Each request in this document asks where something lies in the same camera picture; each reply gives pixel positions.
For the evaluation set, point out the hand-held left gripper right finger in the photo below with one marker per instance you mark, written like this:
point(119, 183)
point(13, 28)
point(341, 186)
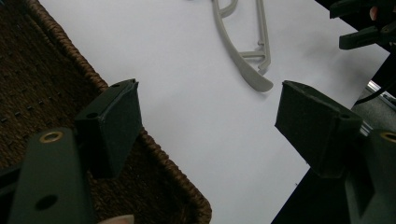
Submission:
point(311, 130)

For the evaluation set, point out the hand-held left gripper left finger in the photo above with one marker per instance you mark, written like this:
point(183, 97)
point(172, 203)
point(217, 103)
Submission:
point(115, 130)

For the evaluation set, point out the grey plastic clothes hanger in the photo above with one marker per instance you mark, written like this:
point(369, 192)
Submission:
point(249, 73)

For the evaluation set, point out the brown woven basket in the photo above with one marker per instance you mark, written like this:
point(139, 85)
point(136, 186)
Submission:
point(40, 77)

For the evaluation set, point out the aluminium frame rail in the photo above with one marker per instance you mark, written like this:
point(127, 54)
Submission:
point(381, 90)

